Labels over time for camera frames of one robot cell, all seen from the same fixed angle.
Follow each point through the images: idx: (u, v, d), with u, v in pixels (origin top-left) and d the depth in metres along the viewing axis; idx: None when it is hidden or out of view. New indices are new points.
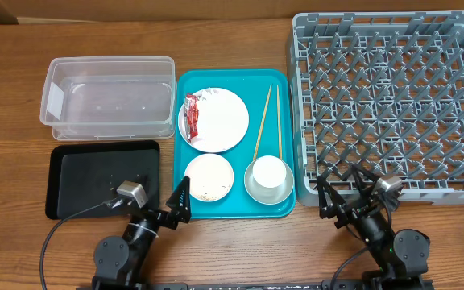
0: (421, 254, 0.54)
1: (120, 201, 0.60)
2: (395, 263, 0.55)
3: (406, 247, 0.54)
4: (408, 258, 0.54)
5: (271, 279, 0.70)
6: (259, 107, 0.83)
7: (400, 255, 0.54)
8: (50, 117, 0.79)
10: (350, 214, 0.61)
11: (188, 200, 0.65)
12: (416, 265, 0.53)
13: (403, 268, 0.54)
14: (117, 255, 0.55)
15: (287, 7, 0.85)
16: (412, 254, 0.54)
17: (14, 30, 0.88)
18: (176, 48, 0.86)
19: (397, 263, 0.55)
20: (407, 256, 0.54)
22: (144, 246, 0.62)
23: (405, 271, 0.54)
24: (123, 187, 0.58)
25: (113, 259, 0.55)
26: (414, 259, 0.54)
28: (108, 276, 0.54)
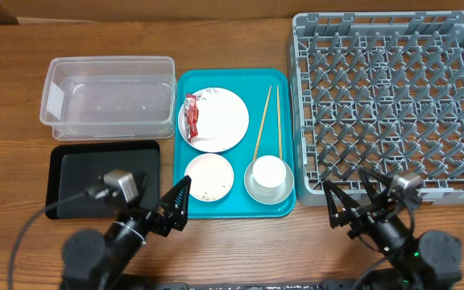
0: (453, 259, 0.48)
1: (103, 192, 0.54)
2: (423, 271, 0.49)
3: (434, 250, 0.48)
4: (438, 262, 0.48)
5: (270, 279, 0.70)
6: (259, 107, 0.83)
7: (429, 261, 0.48)
8: (50, 117, 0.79)
10: (365, 218, 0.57)
11: (184, 204, 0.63)
12: (449, 271, 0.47)
13: (434, 276, 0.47)
14: (89, 250, 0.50)
15: (287, 7, 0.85)
16: (442, 258, 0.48)
17: (14, 30, 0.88)
18: (176, 48, 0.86)
19: (427, 271, 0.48)
20: (436, 260, 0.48)
22: (128, 250, 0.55)
23: (437, 279, 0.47)
24: (109, 176, 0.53)
25: (85, 255, 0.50)
26: (445, 265, 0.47)
28: (76, 277, 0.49)
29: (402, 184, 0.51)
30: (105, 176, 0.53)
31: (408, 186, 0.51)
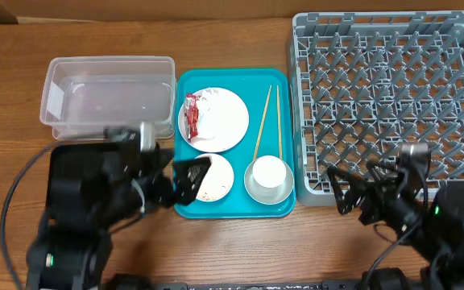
0: None
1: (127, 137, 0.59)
2: (449, 229, 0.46)
3: (455, 200, 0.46)
4: (463, 213, 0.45)
5: (271, 279, 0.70)
6: (259, 107, 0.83)
7: (453, 213, 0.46)
8: (50, 117, 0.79)
10: (374, 193, 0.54)
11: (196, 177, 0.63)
12: None
13: (461, 229, 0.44)
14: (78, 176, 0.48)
15: (287, 7, 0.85)
16: None
17: (14, 30, 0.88)
18: (176, 48, 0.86)
19: (453, 226, 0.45)
20: (460, 210, 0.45)
22: (124, 203, 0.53)
23: None
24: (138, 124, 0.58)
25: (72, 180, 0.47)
26: None
28: (66, 189, 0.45)
29: (409, 151, 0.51)
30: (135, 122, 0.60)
31: (415, 153, 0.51)
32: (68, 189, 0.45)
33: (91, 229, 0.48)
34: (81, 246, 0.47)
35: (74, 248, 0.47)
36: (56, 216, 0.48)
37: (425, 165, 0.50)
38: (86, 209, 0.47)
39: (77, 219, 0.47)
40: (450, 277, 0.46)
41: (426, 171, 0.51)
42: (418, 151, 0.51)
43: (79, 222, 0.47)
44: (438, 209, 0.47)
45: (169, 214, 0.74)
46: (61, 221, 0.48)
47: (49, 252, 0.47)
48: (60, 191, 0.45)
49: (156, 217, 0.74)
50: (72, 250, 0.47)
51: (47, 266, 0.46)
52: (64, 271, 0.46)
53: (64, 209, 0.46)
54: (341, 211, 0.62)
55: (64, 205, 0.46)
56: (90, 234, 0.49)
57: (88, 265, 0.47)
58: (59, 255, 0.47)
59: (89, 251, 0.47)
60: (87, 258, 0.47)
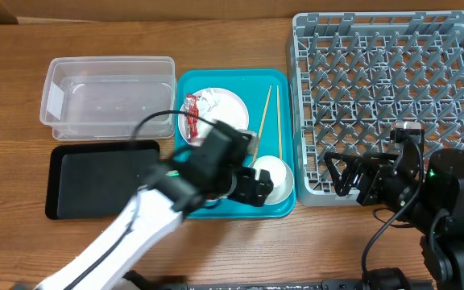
0: None
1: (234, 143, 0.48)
2: (445, 191, 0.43)
3: (448, 160, 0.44)
4: (457, 170, 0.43)
5: (271, 279, 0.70)
6: (259, 107, 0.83)
7: (447, 171, 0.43)
8: (49, 117, 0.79)
10: (371, 170, 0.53)
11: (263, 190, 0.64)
12: None
13: (457, 188, 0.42)
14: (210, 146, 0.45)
15: (287, 7, 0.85)
16: (461, 167, 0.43)
17: (14, 30, 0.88)
18: (176, 48, 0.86)
19: (448, 188, 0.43)
20: (453, 167, 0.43)
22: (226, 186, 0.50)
23: (461, 189, 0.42)
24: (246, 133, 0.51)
25: (206, 147, 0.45)
26: None
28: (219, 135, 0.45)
29: (402, 127, 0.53)
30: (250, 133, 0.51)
31: (408, 128, 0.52)
32: (219, 137, 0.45)
33: (205, 179, 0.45)
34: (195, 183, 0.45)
35: (188, 181, 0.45)
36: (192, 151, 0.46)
37: (420, 136, 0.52)
38: (218, 159, 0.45)
39: (206, 163, 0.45)
40: (450, 242, 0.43)
41: (421, 141, 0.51)
42: (412, 128, 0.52)
43: (200, 172, 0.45)
44: (433, 171, 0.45)
45: None
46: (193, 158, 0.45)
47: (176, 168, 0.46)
48: (215, 132, 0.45)
49: None
50: (188, 181, 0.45)
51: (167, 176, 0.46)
52: (177, 188, 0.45)
53: (204, 148, 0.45)
54: (338, 192, 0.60)
55: (209, 145, 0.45)
56: (204, 181, 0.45)
57: (192, 200, 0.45)
58: (181, 176, 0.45)
59: (197, 190, 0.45)
60: (196, 194, 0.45)
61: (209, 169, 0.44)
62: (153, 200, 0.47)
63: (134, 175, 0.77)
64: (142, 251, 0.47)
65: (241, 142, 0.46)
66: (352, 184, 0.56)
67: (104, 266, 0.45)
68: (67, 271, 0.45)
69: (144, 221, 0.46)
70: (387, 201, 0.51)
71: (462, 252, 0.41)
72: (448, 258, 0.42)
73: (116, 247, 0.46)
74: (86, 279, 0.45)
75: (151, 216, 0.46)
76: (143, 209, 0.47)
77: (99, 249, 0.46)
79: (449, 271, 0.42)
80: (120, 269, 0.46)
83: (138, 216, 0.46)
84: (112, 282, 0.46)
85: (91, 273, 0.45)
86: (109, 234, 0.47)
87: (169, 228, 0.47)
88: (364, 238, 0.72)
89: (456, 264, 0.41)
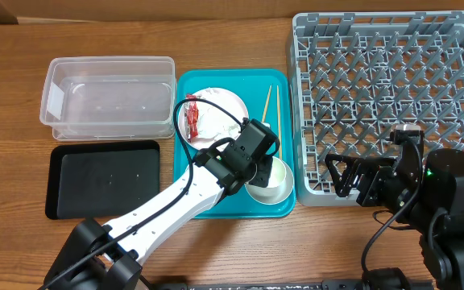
0: None
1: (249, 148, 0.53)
2: (444, 189, 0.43)
3: (445, 159, 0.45)
4: (453, 168, 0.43)
5: (271, 279, 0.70)
6: (259, 107, 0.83)
7: (445, 171, 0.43)
8: (50, 117, 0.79)
10: (370, 171, 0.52)
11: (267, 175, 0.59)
12: None
13: (455, 185, 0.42)
14: (246, 141, 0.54)
15: (287, 7, 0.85)
16: (457, 166, 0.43)
17: (14, 30, 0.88)
18: (176, 48, 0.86)
19: (445, 186, 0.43)
20: (450, 166, 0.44)
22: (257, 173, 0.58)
23: (458, 187, 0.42)
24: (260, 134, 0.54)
25: (244, 142, 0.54)
26: (462, 171, 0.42)
28: (255, 134, 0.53)
29: (402, 129, 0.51)
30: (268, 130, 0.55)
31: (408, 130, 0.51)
32: (255, 135, 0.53)
33: (242, 168, 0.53)
34: (234, 169, 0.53)
35: (229, 167, 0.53)
36: (233, 142, 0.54)
37: (419, 138, 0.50)
38: (254, 153, 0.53)
39: (243, 156, 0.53)
40: (449, 241, 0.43)
41: (420, 142, 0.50)
42: (411, 129, 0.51)
43: (237, 162, 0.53)
44: (431, 171, 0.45)
45: None
46: (233, 149, 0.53)
47: (220, 154, 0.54)
48: (253, 128, 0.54)
49: None
50: (228, 167, 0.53)
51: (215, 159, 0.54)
52: (217, 173, 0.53)
53: (242, 142, 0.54)
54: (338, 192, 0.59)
55: (246, 140, 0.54)
56: (241, 170, 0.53)
57: (230, 184, 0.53)
58: (223, 162, 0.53)
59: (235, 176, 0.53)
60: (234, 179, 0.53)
61: (245, 162, 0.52)
62: (205, 172, 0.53)
63: (134, 175, 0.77)
64: (185, 220, 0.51)
65: (272, 141, 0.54)
66: (351, 184, 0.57)
67: (155, 222, 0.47)
68: (118, 222, 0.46)
69: (197, 188, 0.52)
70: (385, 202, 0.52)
71: (462, 251, 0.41)
72: (447, 257, 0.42)
73: (171, 207, 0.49)
74: (137, 232, 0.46)
75: (202, 184, 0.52)
76: (196, 178, 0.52)
77: (153, 207, 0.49)
79: (449, 270, 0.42)
80: (168, 229, 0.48)
83: (192, 184, 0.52)
84: (157, 242, 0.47)
85: (143, 227, 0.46)
86: (164, 196, 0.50)
87: (210, 201, 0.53)
88: (364, 239, 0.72)
89: (455, 263, 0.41)
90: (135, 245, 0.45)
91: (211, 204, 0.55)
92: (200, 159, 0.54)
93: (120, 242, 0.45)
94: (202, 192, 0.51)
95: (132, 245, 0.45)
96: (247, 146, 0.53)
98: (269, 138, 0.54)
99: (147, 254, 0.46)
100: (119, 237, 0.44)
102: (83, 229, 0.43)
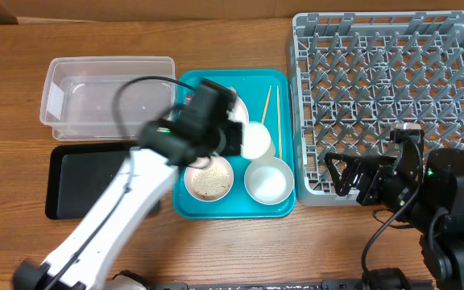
0: None
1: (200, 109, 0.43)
2: (445, 190, 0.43)
3: (446, 159, 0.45)
4: (455, 168, 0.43)
5: (271, 279, 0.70)
6: (259, 107, 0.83)
7: (445, 171, 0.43)
8: (49, 117, 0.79)
10: (370, 171, 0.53)
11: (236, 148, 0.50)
12: None
13: (456, 186, 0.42)
14: (196, 101, 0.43)
15: (287, 7, 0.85)
16: (458, 165, 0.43)
17: (14, 30, 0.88)
18: (176, 48, 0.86)
19: (446, 186, 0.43)
20: (452, 167, 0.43)
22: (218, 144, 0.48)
23: (460, 188, 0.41)
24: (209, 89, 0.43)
25: (195, 103, 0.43)
26: None
28: (206, 89, 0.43)
29: (401, 128, 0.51)
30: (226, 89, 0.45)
31: (408, 129, 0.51)
32: (206, 91, 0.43)
33: (198, 134, 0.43)
34: (186, 138, 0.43)
35: (180, 137, 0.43)
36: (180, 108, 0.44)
37: (420, 137, 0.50)
38: (209, 114, 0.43)
39: (196, 119, 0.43)
40: (449, 241, 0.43)
41: (420, 142, 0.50)
42: (411, 128, 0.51)
43: (189, 126, 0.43)
44: (432, 170, 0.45)
45: (170, 215, 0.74)
46: (184, 115, 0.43)
47: (165, 126, 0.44)
48: (203, 87, 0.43)
49: (156, 217, 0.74)
50: (178, 137, 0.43)
51: (159, 133, 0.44)
52: (167, 147, 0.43)
53: (192, 105, 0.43)
54: (337, 191, 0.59)
55: (198, 101, 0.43)
56: (196, 135, 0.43)
57: (185, 154, 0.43)
58: (171, 134, 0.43)
59: (189, 144, 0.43)
60: (189, 148, 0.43)
61: (200, 124, 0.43)
62: (148, 155, 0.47)
63: None
64: (139, 216, 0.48)
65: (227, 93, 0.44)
66: (351, 184, 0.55)
67: (98, 239, 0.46)
68: (58, 255, 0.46)
69: (141, 180, 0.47)
70: (384, 201, 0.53)
71: (462, 251, 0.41)
72: (447, 256, 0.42)
73: (109, 221, 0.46)
74: (80, 259, 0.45)
75: (145, 175, 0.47)
76: (138, 169, 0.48)
77: (94, 222, 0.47)
79: (449, 270, 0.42)
80: (118, 238, 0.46)
83: (134, 176, 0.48)
84: (109, 258, 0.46)
85: (85, 251, 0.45)
86: (105, 203, 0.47)
87: (166, 184, 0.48)
88: (364, 240, 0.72)
89: (455, 263, 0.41)
90: (82, 274, 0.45)
91: (170, 184, 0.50)
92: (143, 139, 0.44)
93: (63, 277, 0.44)
94: (147, 184, 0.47)
95: (77, 276, 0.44)
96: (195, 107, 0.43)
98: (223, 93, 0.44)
99: (100, 274, 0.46)
100: (60, 272, 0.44)
102: (20, 275, 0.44)
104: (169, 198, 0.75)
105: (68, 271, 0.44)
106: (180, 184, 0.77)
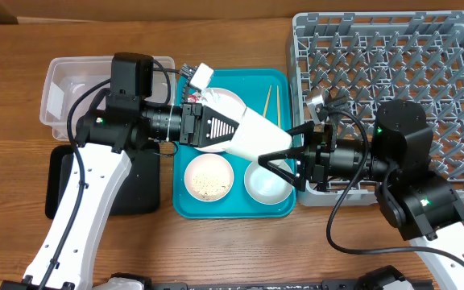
0: (417, 120, 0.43)
1: (126, 89, 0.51)
2: (396, 145, 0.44)
3: (394, 117, 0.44)
4: (403, 126, 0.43)
5: (271, 279, 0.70)
6: (259, 107, 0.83)
7: (394, 130, 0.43)
8: (49, 117, 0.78)
10: (321, 158, 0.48)
11: (186, 125, 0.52)
12: (415, 129, 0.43)
13: (405, 142, 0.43)
14: (121, 82, 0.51)
15: (287, 7, 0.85)
16: (405, 122, 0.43)
17: (14, 30, 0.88)
18: (176, 48, 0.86)
19: (397, 142, 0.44)
20: (401, 125, 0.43)
22: (161, 123, 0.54)
23: (408, 144, 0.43)
24: (122, 64, 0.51)
25: (118, 85, 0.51)
26: (412, 128, 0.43)
28: (126, 67, 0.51)
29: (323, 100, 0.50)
30: (140, 55, 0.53)
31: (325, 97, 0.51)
32: (128, 68, 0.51)
33: (135, 113, 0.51)
34: (123, 121, 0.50)
35: (118, 122, 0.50)
36: (110, 93, 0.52)
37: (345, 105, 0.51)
38: (137, 90, 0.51)
39: (128, 99, 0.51)
40: (402, 190, 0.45)
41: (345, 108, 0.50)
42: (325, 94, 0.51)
43: (123, 109, 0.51)
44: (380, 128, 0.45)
45: (169, 214, 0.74)
46: (115, 98, 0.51)
47: (101, 116, 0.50)
48: (120, 64, 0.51)
49: (155, 217, 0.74)
50: (116, 123, 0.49)
51: (96, 124, 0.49)
52: (108, 137, 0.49)
53: (120, 86, 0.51)
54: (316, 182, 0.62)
55: (123, 80, 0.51)
56: (134, 114, 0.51)
57: (129, 136, 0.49)
58: (109, 122, 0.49)
59: (130, 126, 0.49)
60: (129, 130, 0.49)
61: (134, 104, 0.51)
62: (92, 148, 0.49)
63: (134, 175, 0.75)
64: (105, 207, 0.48)
65: (144, 65, 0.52)
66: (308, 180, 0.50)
67: (73, 239, 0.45)
68: (34, 268, 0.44)
69: (96, 172, 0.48)
70: (333, 175, 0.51)
71: (411, 197, 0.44)
72: (400, 206, 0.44)
73: (78, 218, 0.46)
74: (59, 264, 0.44)
75: (97, 165, 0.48)
76: (89, 163, 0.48)
77: (61, 225, 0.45)
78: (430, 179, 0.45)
79: (403, 217, 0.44)
80: (91, 233, 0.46)
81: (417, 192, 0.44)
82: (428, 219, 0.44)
83: (88, 170, 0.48)
84: (88, 255, 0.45)
85: (62, 254, 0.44)
86: (65, 206, 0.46)
87: (122, 169, 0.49)
88: (365, 239, 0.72)
89: (408, 209, 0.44)
90: (66, 276, 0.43)
91: (126, 171, 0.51)
92: (80, 139, 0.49)
93: (48, 283, 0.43)
94: (103, 173, 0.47)
95: (64, 278, 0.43)
96: (124, 89, 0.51)
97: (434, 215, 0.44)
98: (142, 66, 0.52)
99: (85, 272, 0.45)
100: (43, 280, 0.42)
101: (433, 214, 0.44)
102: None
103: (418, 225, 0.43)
104: (169, 197, 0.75)
105: (51, 278, 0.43)
106: (180, 184, 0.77)
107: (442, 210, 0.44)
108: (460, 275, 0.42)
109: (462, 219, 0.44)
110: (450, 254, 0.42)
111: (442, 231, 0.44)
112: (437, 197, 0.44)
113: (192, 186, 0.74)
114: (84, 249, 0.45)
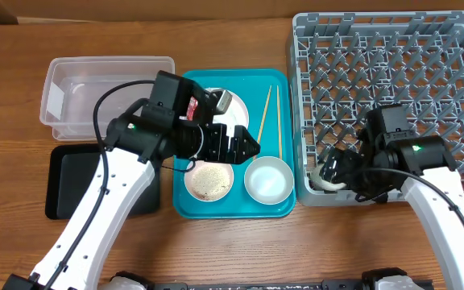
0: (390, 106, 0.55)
1: (163, 104, 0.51)
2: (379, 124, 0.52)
3: None
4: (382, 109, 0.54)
5: (271, 278, 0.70)
6: (258, 107, 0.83)
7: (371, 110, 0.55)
8: (50, 117, 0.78)
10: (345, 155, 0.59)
11: (218, 146, 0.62)
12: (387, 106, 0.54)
13: (379, 113, 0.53)
14: (159, 96, 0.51)
15: (287, 7, 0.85)
16: None
17: (14, 31, 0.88)
18: (176, 48, 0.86)
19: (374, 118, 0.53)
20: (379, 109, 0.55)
22: (192, 138, 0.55)
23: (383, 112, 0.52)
24: (164, 79, 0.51)
25: (157, 98, 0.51)
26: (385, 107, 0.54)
28: (169, 82, 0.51)
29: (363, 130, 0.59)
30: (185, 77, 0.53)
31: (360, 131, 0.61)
32: (170, 84, 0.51)
33: (167, 126, 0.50)
34: (155, 130, 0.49)
35: (150, 130, 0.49)
36: (147, 104, 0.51)
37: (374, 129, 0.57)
38: (175, 107, 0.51)
39: (163, 112, 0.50)
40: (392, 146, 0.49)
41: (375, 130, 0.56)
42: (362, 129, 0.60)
43: (157, 121, 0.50)
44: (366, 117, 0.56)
45: (169, 214, 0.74)
46: (151, 109, 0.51)
47: (133, 122, 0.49)
48: (164, 79, 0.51)
49: (156, 217, 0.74)
50: (149, 131, 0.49)
51: (126, 130, 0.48)
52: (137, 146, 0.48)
53: (159, 99, 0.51)
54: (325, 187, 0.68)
55: (163, 94, 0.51)
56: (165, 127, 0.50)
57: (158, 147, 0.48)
58: (141, 129, 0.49)
59: (160, 138, 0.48)
60: (159, 140, 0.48)
61: (167, 118, 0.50)
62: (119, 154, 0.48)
63: None
64: (122, 214, 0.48)
65: (187, 83, 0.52)
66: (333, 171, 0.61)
67: (83, 243, 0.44)
68: (43, 267, 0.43)
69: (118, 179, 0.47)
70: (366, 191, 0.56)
71: (403, 144, 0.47)
72: (395, 153, 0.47)
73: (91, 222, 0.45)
74: (67, 267, 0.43)
75: (122, 171, 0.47)
76: (113, 168, 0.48)
77: (72, 228, 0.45)
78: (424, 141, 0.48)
79: (396, 162, 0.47)
80: (101, 240, 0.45)
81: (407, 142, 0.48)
82: (419, 163, 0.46)
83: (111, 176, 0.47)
84: (97, 261, 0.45)
85: (72, 258, 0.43)
86: (81, 209, 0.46)
87: (146, 179, 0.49)
88: (365, 238, 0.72)
89: (401, 155, 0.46)
90: (72, 281, 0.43)
91: (149, 180, 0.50)
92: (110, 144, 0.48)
93: (53, 285, 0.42)
94: (126, 181, 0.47)
95: (68, 282, 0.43)
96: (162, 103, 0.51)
97: (427, 160, 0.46)
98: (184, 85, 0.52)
99: (91, 278, 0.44)
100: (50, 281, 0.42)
101: (425, 159, 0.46)
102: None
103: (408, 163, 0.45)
104: (169, 198, 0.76)
105: (57, 281, 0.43)
106: (180, 183, 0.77)
107: (433, 157, 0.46)
108: (441, 209, 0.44)
109: (449, 165, 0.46)
110: (435, 186, 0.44)
111: (431, 171, 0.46)
112: (430, 149, 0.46)
113: (192, 187, 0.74)
114: (93, 254, 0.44)
